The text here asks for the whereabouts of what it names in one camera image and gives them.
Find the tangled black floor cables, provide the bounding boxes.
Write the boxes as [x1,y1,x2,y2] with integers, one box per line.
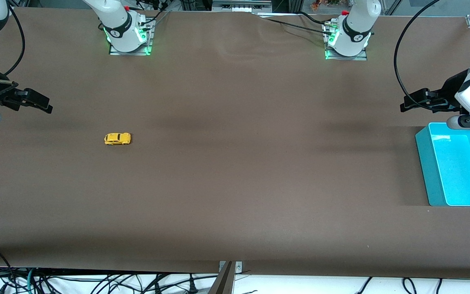
[0,267,219,294]

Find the yellow toy beetle car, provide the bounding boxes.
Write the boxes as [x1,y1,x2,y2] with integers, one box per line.
[104,132,132,146]

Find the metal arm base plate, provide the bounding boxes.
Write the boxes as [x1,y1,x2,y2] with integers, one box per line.
[108,18,154,56]
[324,20,368,61]

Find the teal plastic bin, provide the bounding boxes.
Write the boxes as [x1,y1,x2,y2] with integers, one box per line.
[415,122,470,207]

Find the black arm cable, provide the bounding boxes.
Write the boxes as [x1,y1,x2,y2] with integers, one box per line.
[2,3,26,77]
[394,0,442,98]

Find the dark table leg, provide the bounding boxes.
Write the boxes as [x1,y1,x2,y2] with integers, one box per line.
[207,261,235,294]

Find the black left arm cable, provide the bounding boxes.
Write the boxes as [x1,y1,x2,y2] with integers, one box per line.
[394,0,442,98]

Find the black cable on table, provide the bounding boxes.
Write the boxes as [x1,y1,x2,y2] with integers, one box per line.
[257,16,334,35]

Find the small metal bracket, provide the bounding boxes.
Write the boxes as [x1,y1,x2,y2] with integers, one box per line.
[219,261,243,273]

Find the orange background objects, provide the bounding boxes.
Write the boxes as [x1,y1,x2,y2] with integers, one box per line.
[311,0,342,11]

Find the silver metal frame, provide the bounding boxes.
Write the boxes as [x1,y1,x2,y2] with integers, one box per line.
[212,0,272,13]

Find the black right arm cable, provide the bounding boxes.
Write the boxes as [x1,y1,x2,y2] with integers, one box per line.
[2,3,26,77]

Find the black base connector cables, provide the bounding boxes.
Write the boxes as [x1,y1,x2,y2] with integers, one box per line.
[129,0,170,27]

